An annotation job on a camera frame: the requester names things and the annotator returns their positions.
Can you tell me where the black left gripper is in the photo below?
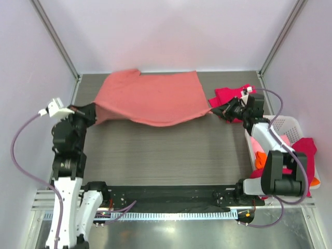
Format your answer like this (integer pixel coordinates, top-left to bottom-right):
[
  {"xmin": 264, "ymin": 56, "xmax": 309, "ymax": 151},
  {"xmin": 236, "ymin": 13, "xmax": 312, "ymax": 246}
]
[{"xmin": 62, "ymin": 102, "xmax": 98, "ymax": 150}]

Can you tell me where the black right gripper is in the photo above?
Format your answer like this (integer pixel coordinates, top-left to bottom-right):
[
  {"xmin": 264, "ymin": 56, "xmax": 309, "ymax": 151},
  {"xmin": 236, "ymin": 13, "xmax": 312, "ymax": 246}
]
[{"xmin": 211, "ymin": 96, "xmax": 250, "ymax": 123}]

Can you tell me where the salmon pink t-shirt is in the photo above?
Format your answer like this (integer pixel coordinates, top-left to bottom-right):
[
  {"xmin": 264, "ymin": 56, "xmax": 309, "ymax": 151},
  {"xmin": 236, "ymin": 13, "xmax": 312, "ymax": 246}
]
[{"xmin": 94, "ymin": 69, "xmax": 211, "ymax": 127}]

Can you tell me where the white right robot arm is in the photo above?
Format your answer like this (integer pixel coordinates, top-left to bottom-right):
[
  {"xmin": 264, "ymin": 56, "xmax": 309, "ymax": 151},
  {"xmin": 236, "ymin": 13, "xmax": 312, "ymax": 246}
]
[{"xmin": 211, "ymin": 93, "xmax": 309, "ymax": 205}]

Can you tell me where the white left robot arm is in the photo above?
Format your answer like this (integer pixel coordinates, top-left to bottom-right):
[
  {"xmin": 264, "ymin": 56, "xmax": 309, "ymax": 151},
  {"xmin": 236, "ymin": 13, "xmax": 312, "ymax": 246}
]
[{"xmin": 45, "ymin": 103, "xmax": 110, "ymax": 248}]

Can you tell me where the folded magenta t-shirt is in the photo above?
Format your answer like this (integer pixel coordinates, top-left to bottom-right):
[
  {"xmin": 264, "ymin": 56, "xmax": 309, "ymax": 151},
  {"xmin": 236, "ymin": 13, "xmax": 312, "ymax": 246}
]
[{"xmin": 209, "ymin": 85, "xmax": 269, "ymax": 123}]

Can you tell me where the light pink shirt in basket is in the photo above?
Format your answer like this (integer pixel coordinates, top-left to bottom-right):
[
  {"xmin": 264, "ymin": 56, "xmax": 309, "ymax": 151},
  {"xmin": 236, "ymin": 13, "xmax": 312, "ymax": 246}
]
[{"xmin": 250, "ymin": 135, "xmax": 292, "ymax": 153}]

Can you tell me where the orange shirt in basket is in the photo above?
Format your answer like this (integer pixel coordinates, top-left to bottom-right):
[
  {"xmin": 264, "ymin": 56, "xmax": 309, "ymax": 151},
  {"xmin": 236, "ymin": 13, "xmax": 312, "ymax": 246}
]
[{"xmin": 250, "ymin": 151, "xmax": 321, "ymax": 189}]

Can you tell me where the white plastic laundry basket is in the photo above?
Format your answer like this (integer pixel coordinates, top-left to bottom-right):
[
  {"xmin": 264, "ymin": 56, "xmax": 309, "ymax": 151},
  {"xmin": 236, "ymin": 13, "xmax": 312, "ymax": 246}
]
[{"xmin": 245, "ymin": 116, "xmax": 320, "ymax": 180}]

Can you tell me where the crimson shirt over basket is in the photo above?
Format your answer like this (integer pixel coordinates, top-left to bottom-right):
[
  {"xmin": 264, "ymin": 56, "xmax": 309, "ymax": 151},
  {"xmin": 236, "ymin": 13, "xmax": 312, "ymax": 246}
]
[{"xmin": 250, "ymin": 137, "xmax": 317, "ymax": 200}]

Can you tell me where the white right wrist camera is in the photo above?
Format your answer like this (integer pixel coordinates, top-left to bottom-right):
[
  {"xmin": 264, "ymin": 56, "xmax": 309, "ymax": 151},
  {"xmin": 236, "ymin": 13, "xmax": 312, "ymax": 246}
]
[{"xmin": 240, "ymin": 87, "xmax": 253, "ymax": 106}]

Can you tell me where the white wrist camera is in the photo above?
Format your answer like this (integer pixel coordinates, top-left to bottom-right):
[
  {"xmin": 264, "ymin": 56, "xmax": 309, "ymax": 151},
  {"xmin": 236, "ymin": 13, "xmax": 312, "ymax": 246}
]
[
  {"xmin": 38, "ymin": 98, "xmax": 75, "ymax": 120},
  {"xmin": 240, "ymin": 87, "xmax": 253, "ymax": 106}
]

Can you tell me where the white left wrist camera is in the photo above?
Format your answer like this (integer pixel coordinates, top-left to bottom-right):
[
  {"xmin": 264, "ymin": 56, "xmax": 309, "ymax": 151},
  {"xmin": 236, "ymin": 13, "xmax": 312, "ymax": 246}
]
[{"xmin": 38, "ymin": 98, "xmax": 75, "ymax": 120}]

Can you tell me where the left aluminium frame post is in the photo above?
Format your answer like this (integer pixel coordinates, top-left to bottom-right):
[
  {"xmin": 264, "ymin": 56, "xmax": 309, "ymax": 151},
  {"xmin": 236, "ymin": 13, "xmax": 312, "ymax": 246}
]
[{"xmin": 30, "ymin": 0, "xmax": 80, "ymax": 81}]

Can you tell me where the aluminium frame post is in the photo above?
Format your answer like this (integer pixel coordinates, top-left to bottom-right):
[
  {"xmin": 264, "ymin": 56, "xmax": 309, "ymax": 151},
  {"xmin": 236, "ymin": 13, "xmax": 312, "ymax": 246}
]
[
  {"xmin": 257, "ymin": 0, "xmax": 308, "ymax": 78},
  {"xmin": 30, "ymin": 0, "xmax": 80, "ymax": 81}
]

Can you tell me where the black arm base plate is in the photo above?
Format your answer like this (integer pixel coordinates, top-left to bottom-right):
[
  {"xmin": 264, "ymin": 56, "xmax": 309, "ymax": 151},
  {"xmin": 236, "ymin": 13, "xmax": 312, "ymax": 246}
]
[{"xmin": 82, "ymin": 184, "xmax": 266, "ymax": 225}]

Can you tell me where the white slotted cable duct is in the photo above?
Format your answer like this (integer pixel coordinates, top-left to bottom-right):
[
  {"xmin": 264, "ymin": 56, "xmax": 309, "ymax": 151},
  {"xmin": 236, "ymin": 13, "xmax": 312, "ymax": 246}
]
[{"xmin": 44, "ymin": 211, "xmax": 238, "ymax": 221}]

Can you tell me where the right aluminium frame post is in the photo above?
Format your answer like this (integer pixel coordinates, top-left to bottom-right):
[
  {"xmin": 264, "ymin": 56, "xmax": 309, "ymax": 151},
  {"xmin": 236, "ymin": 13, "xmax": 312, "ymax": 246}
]
[{"xmin": 257, "ymin": 0, "xmax": 308, "ymax": 78}]

